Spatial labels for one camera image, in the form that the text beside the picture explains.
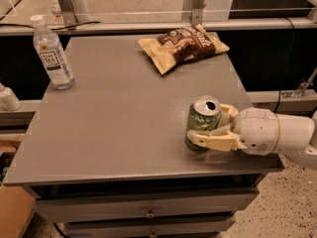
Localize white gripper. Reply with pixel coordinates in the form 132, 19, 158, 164
187, 103, 279, 156

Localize green soda can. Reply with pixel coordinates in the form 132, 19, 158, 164
184, 95, 222, 152

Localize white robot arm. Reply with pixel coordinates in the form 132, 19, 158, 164
187, 105, 317, 170

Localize clear plastic water bottle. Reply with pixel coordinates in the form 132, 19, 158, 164
30, 15, 74, 89

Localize upper grey drawer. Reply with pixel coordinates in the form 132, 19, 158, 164
33, 187, 259, 222

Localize grey drawer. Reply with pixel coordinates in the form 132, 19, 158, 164
33, 187, 259, 222
65, 215, 235, 238

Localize brown chip bag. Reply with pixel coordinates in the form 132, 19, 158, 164
138, 24, 230, 74

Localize lower grey drawer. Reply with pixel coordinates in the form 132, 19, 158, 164
65, 215, 235, 238

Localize grey drawer cabinet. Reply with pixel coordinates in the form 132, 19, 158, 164
2, 32, 285, 238

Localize white pipe at left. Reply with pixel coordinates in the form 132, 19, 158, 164
0, 83, 21, 111

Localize cardboard box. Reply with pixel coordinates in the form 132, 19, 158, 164
0, 140, 33, 238

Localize black cable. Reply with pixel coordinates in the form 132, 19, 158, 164
0, 20, 102, 31

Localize metal railing frame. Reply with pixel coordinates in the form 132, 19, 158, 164
0, 0, 317, 35

